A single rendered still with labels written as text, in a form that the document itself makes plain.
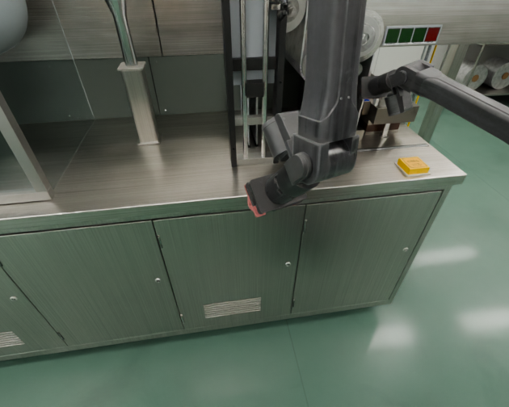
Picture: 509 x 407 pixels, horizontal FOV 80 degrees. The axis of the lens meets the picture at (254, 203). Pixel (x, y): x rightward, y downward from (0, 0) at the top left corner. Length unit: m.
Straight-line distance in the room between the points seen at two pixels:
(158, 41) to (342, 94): 1.04
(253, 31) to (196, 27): 0.46
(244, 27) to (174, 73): 0.56
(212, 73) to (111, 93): 0.42
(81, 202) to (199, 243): 0.38
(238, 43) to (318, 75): 0.54
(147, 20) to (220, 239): 0.84
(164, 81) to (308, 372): 1.41
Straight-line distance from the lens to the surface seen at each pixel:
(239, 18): 0.90
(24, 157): 0.99
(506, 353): 1.98
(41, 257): 1.18
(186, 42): 1.34
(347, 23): 0.38
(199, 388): 1.55
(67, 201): 1.02
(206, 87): 1.39
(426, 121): 2.09
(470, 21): 1.75
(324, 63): 0.38
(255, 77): 0.94
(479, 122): 0.90
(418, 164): 1.12
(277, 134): 0.48
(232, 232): 1.02
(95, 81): 1.45
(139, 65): 1.14
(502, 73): 4.78
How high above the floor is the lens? 1.45
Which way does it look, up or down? 40 degrees down
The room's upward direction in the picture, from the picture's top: straight up
